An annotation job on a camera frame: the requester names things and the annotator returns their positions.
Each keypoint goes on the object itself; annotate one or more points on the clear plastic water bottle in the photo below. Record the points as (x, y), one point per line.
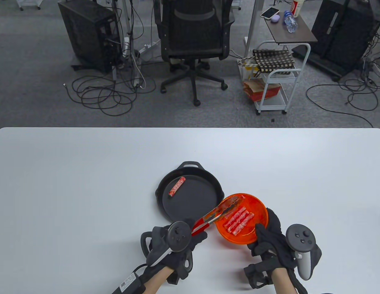
(290, 22)

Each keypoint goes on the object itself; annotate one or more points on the orange plastic bowl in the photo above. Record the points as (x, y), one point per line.
(257, 208)

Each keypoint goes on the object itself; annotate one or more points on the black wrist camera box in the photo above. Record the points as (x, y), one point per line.
(128, 283)

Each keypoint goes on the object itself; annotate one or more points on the black equipment rack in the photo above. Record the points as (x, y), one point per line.
(343, 30)

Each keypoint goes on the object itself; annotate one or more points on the grey hand controller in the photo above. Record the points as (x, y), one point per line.
(300, 238)
(178, 235)

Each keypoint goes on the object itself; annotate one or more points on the black white checkered bag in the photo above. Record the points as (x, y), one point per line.
(272, 59)

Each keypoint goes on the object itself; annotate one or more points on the black computer tower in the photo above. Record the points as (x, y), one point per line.
(85, 33)

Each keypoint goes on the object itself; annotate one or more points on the person's left forearm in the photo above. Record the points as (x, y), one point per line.
(156, 280)

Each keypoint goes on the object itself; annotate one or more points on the aluminium frame post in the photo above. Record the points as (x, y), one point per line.
(252, 27)

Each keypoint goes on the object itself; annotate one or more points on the person's right hand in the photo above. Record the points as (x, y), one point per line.
(271, 242)

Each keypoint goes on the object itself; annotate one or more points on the red cardboard box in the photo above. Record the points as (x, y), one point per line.
(263, 92)

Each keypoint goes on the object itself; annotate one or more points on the purple earbud case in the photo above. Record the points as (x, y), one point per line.
(275, 18)

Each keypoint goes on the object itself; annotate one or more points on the grey right hand controller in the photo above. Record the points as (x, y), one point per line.
(300, 238)

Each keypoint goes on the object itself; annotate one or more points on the black mesh office chair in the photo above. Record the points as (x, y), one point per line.
(193, 33)

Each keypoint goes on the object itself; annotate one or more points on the white desk foot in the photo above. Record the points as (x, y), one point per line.
(148, 48)

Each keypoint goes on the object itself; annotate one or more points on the grey left hand controller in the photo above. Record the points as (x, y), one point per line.
(178, 235)

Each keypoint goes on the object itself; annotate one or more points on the white rolling cart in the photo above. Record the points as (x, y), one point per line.
(271, 107)

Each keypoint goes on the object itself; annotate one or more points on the person's right forearm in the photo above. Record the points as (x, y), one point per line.
(283, 283)

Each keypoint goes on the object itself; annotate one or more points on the black cast iron skillet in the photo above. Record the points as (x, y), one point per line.
(196, 196)

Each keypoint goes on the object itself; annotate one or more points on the red white paper cup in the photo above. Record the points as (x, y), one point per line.
(297, 7)

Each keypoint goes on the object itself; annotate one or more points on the brown top side table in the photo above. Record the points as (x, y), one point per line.
(295, 35)

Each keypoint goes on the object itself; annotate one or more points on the white power strip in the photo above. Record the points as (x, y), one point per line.
(126, 47)

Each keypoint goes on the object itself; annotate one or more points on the white smartphone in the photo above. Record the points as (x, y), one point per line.
(269, 13)

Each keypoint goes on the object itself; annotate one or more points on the person's left hand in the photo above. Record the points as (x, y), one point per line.
(174, 263)

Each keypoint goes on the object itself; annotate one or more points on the yellow white plastic bag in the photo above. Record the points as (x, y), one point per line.
(248, 69)

